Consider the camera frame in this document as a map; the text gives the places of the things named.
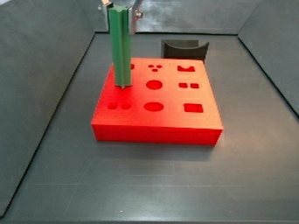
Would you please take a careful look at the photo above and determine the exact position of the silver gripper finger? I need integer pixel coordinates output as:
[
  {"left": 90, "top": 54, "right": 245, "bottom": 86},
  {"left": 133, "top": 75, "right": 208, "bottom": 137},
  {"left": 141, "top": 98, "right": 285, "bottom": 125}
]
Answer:
[
  {"left": 97, "top": 0, "right": 113, "bottom": 11},
  {"left": 128, "top": 0, "right": 144, "bottom": 35}
]

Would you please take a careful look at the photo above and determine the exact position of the green star-shaped peg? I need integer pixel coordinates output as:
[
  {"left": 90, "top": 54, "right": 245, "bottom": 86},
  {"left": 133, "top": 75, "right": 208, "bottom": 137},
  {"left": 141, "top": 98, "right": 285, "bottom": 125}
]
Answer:
[{"left": 108, "top": 5, "right": 132, "bottom": 88}]

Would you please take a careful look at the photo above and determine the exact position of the black curved holder block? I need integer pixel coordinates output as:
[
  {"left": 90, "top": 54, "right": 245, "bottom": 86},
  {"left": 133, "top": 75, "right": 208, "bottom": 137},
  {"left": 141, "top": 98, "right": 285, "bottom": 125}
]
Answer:
[{"left": 161, "top": 39, "right": 209, "bottom": 61}]

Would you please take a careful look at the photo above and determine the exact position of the red shape-sorting block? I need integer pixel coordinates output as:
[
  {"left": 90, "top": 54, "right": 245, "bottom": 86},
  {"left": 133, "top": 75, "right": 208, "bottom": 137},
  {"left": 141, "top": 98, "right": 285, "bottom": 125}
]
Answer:
[{"left": 90, "top": 58, "right": 222, "bottom": 145}]

